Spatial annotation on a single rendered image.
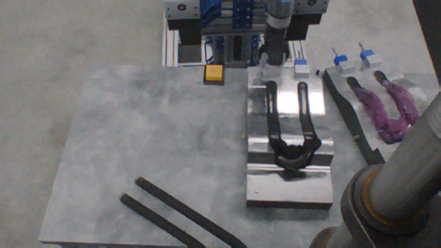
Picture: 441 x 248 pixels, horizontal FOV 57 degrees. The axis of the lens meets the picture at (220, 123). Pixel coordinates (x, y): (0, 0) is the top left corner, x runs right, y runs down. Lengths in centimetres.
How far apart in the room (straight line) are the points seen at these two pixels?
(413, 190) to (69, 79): 248
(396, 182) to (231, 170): 93
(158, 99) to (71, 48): 150
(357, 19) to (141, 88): 193
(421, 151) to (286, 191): 88
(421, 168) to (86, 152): 119
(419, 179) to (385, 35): 264
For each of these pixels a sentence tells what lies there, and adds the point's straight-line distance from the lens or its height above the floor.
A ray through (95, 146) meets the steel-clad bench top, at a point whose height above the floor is 80.
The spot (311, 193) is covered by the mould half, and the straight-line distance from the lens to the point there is 128.
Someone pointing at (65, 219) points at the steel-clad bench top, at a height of 80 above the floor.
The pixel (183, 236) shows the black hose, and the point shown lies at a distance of 120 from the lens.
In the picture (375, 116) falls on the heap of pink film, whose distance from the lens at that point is 143.
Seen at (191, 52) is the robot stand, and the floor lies 21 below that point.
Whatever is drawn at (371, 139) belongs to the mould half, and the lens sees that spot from 141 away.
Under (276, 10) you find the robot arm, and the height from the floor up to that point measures 118.
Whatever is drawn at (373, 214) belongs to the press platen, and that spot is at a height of 155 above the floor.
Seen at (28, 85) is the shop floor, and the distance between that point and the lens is 284.
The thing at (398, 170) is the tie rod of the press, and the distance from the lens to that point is 46.
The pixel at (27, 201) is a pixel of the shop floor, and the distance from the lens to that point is 240.
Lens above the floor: 201
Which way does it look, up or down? 57 degrees down
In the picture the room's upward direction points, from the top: straight up
